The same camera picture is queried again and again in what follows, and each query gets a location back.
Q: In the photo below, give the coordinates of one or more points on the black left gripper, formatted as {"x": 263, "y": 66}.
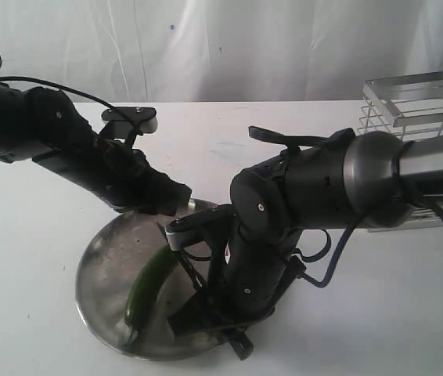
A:
{"x": 116, "y": 174}

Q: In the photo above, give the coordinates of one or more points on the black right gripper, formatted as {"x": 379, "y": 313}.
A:
{"x": 246, "y": 278}

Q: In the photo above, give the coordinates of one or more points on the green cucumber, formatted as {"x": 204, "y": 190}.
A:
{"x": 145, "y": 290}

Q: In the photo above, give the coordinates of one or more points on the knife with grey handle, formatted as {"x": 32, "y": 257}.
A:
{"x": 165, "y": 259}

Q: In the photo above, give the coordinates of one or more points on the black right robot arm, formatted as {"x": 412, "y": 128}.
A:
{"x": 290, "y": 217}

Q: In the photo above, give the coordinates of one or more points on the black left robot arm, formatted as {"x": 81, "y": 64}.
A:
{"x": 43, "y": 125}

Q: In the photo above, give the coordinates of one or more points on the round steel plate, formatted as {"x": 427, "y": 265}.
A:
{"x": 104, "y": 278}

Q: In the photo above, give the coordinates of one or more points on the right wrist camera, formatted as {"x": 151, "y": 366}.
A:
{"x": 212, "y": 226}

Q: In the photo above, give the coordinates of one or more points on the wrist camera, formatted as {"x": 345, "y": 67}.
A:
{"x": 120, "y": 122}
{"x": 212, "y": 226}

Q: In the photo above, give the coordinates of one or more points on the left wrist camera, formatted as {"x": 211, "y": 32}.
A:
{"x": 120, "y": 122}

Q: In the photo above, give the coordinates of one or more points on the wire metal utensil holder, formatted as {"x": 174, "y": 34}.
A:
{"x": 413, "y": 109}

